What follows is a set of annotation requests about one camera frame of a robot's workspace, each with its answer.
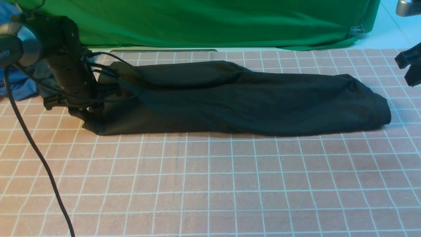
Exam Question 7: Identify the dark gray long-sleeve shirt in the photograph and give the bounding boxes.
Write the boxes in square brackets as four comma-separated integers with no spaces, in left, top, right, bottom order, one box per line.
[83,61,391,137]

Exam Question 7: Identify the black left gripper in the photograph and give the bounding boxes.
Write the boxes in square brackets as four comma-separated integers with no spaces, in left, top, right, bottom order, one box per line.
[23,15,121,110]

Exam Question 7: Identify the dark teal crumpled garment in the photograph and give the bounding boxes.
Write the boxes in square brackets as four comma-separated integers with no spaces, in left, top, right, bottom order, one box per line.
[33,61,60,98]

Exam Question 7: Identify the pink grid tablecloth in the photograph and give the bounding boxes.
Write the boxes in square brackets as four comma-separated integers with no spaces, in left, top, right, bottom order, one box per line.
[17,49,421,237]

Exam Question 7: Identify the gray left robot arm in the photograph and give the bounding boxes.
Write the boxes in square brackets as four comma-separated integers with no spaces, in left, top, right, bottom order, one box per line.
[1,15,121,110]

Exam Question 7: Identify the green backdrop cloth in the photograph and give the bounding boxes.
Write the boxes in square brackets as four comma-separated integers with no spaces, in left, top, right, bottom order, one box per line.
[7,0,381,51]

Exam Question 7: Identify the blue crumpled garment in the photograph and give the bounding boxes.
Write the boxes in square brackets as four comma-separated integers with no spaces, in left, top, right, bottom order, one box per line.
[0,1,38,101]

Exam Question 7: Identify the metal binder clip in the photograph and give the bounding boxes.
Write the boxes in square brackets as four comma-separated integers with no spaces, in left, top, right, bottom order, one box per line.
[349,24,365,38]

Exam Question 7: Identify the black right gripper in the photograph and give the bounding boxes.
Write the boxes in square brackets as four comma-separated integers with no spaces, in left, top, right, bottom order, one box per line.
[394,43,421,87]

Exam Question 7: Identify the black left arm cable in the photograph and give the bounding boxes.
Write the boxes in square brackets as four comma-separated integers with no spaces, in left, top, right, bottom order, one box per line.
[3,51,143,237]

